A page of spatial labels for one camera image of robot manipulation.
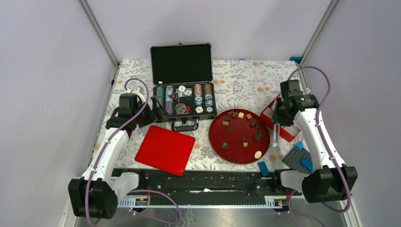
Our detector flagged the silver metal tongs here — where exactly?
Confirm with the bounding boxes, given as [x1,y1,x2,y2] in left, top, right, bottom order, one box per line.
[272,123,280,147]

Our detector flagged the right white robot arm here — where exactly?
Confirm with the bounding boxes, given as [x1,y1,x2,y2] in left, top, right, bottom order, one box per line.
[271,79,358,203]

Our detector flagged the dark heart chocolate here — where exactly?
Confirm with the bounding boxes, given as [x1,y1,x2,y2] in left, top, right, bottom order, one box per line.
[221,142,229,149]

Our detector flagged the floral tablecloth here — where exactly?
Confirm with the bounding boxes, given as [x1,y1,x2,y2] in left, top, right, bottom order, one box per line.
[103,59,310,172]

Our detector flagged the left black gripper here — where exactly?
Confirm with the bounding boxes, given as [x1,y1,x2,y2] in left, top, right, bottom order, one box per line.
[132,96,168,128]

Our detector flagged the blue lego brick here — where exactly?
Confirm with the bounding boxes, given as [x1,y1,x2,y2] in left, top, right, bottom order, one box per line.
[257,161,270,177]

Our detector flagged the black poker chip case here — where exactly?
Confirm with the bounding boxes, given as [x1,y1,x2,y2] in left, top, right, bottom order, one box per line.
[150,43,217,132]

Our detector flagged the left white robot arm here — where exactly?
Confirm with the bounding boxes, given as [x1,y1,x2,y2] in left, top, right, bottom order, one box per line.
[68,93,167,219]

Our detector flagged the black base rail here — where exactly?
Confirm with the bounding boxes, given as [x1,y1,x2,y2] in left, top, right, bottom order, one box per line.
[112,168,291,209]

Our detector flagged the round red tray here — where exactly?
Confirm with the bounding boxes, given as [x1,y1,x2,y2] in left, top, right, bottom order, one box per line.
[209,108,270,165]

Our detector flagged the red square box lid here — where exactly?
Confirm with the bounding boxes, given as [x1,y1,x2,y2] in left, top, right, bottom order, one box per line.
[134,125,195,176]

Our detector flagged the red chocolate box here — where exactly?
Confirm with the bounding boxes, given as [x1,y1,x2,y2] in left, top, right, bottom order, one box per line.
[260,93,300,142]

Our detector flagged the white oval chocolate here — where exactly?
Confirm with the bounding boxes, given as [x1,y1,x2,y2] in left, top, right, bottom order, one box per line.
[254,151,262,159]

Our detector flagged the grey lego baseplate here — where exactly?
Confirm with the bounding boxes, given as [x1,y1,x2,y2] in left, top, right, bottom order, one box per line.
[282,141,313,174]

